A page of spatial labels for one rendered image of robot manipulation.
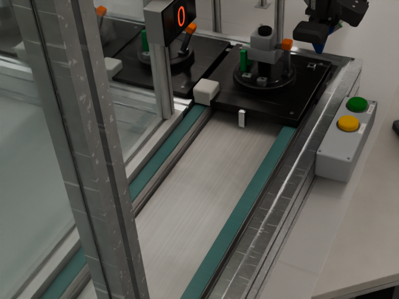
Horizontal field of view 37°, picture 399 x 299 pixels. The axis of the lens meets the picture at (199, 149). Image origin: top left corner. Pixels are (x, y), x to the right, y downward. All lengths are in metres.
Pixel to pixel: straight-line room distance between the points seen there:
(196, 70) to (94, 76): 1.05
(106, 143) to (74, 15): 0.09
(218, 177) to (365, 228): 0.30
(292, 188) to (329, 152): 0.12
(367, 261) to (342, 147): 0.22
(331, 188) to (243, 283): 0.37
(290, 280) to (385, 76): 0.69
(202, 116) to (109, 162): 0.92
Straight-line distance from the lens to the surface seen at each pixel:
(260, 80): 1.29
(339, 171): 1.18
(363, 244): 1.15
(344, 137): 1.21
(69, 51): 0.32
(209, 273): 0.98
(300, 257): 1.12
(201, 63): 1.41
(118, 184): 0.40
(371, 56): 1.66
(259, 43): 1.28
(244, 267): 0.97
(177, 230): 1.09
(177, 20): 1.11
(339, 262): 1.12
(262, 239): 1.01
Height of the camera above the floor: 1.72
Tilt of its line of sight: 40 degrees down
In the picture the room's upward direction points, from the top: 4 degrees counter-clockwise
